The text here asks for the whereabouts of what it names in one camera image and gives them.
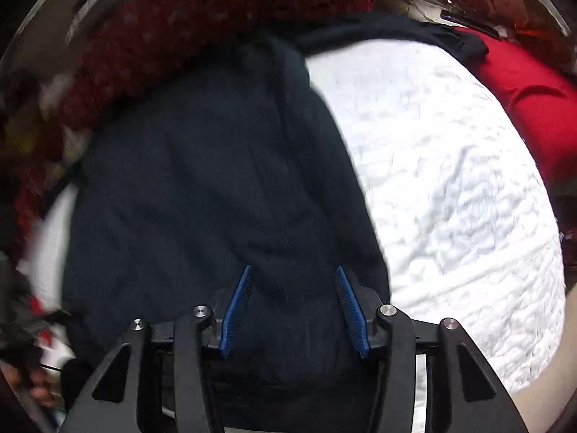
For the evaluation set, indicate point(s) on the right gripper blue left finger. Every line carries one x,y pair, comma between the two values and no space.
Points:
228,311

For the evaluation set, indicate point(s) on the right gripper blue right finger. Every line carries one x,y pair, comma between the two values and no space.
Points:
360,308

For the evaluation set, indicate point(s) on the dark navy large garment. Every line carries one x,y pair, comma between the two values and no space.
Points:
237,164

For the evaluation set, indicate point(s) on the person's bare hand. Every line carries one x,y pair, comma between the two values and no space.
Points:
36,382

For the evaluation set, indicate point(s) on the plain red cloth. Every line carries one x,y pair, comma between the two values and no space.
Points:
538,100

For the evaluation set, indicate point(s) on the red penguin print blanket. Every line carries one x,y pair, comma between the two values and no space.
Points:
135,44

